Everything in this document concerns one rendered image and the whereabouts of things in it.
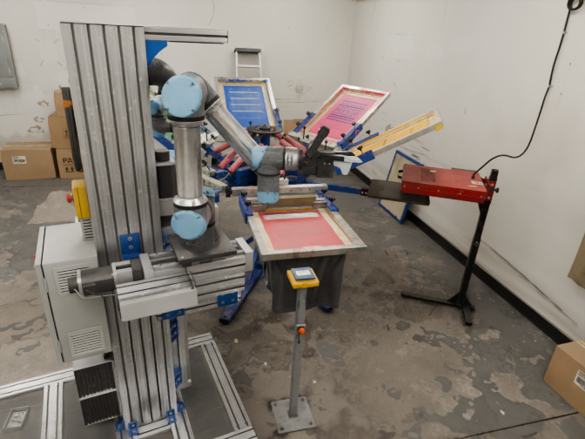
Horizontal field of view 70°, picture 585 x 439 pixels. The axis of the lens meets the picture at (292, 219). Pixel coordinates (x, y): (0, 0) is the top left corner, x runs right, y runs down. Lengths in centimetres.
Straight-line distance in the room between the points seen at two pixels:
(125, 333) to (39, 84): 523
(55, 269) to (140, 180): 44
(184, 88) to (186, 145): 18
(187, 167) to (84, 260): 59
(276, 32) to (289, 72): 60
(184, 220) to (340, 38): 583
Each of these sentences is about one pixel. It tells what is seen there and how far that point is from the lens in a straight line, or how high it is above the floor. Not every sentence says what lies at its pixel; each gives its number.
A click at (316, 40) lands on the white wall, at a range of 688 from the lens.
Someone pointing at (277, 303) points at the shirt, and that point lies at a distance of 245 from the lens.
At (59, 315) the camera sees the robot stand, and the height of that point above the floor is 100.
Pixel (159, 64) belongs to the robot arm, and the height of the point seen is 188.
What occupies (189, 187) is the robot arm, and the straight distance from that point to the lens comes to 141.
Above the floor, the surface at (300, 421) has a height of 1.
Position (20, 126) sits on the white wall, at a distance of 704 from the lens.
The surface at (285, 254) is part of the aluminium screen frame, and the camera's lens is 217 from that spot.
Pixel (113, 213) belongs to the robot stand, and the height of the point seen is 137.
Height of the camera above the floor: 204
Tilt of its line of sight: 25 degrees down
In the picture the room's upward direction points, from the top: 3 degrees clockwise
